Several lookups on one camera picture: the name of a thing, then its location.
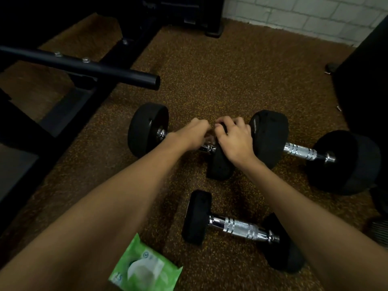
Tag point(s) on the person's right hand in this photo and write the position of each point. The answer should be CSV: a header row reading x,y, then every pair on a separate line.
x,y
238,143

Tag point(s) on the person's left hand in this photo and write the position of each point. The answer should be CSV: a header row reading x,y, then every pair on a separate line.
x,y
186,134

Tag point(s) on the person's right thumb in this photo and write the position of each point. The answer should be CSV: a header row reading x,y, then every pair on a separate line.
x,y
221,138

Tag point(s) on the person's left fingers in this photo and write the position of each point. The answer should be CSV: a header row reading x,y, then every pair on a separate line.
x,y
202,127

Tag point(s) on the black medium dumbbell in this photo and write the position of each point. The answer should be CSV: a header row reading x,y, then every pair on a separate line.
x,y
147,130

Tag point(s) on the person's right forearm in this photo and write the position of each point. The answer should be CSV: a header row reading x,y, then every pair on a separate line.
x,y
315,227

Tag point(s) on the person's left forearm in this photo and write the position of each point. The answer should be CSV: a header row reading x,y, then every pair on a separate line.
x,y
100,209

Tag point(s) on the black small dumbbell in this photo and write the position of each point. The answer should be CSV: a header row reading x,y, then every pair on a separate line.
x,y
197,218

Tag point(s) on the black machine base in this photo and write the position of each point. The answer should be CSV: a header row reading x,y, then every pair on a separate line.
x,y
194,12

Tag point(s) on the black round metal bar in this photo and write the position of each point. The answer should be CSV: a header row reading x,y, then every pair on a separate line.
x,y
91,68

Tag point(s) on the black large dumbbell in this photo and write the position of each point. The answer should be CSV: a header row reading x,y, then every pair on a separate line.
x,y
345,163

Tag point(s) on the green wet wipes packet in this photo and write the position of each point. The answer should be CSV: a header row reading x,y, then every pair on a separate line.
x,y
142,266

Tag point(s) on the black equipment block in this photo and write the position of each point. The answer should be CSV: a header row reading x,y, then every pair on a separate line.
x,y
363,87

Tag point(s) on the black ribbed object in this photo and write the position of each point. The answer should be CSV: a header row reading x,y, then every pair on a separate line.
x,y
380,215

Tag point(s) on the black metal bench frame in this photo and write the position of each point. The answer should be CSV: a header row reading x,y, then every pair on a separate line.
x,y
69,109

